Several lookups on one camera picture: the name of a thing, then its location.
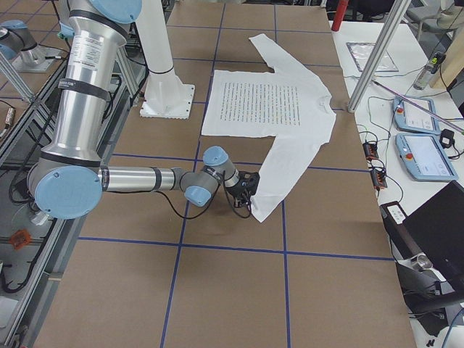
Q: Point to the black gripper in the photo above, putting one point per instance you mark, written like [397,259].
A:
[240,187]

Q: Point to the white long-sleeve printed shirt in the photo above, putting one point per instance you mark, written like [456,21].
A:
[291,104]

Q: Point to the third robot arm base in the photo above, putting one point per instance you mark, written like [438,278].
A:
[19,46]

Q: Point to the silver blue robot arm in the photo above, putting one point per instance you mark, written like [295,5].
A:
[69,178]

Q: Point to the upper orange black adapter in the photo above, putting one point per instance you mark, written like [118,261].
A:
[370,150]

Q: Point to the orange black adapter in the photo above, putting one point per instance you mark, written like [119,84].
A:
[378,178]
[370,150]

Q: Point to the lower orange black adapter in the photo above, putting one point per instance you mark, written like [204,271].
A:
[378,178]

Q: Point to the lower blue teach pendant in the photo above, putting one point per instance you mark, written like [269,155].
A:
[424,157]

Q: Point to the blue teach pendant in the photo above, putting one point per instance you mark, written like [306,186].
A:
[411,119]
[424,157]

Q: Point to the upper blue teach pendant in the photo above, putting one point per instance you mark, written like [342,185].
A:
[411,119]

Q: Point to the black laptop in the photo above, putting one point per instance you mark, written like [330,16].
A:
[435,229]

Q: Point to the red cylinder bottle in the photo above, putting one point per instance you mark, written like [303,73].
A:
[339,15]

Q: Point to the black power adapter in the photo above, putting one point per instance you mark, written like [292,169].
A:
[447,138]

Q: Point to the clear water bottle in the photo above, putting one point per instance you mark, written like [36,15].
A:
[429,70]

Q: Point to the orange plastic part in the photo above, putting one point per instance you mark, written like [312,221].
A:
[20,239]

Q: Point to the aluminium frame post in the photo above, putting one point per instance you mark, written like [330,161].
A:
[388,30]

